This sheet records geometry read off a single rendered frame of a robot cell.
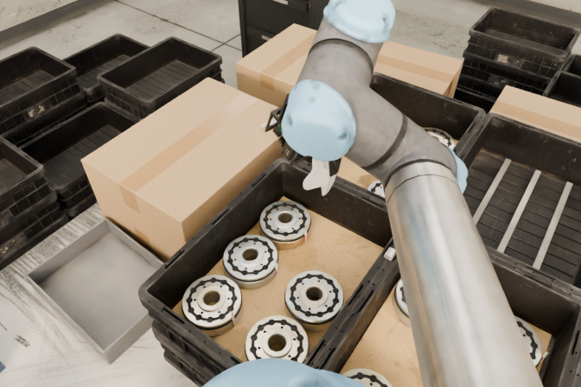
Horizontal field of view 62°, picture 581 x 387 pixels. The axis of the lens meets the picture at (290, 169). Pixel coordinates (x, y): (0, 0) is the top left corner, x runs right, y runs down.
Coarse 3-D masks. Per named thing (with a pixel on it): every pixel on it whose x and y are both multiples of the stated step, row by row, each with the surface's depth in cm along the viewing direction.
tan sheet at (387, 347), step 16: (384, 304) 86; (384, 320) 83; (400, 320) 83; (368, 336) 81; (384, 336) 81; (400, 336) 81; (544, 336) 81; (352, 352) 79; (368, 352) 79; (384, 352) 79; (400, 352) 79; (416, 352) 79; (544, 352) 79; (352, 368) 77; (368, 368) 77; (384, 368) 77; (400, 368) 77; (416, 368) 77; (400, 384) 75; (416, 384) 75
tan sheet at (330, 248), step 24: (312, 216) 101; (312, 240) 96; (336, 240) 96; (360, 240) 96; (216, 264) 92; (288, 264) 92; (312, 264) 92; (336, 264) 92; (360, 264) 92; (240, 288) 88; (264, 288) 88; (264, 312) 85; (216, 336) 81; (240, 336) 81; (312, 336) 81
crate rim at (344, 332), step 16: (384, 272) 79; (512, 272) 79; (528, 272) 79; (368, 288) 77; (544, 288) 77; (560, 288) 77; (368, 304) 75; (576, 304) 75; (352, 320) 72; (576, 320) 73; (336, 336) 71; (576, 336) 72; (336, 352) 69; (576, 352) 69; (320, 368) 69; (560, 384) 66
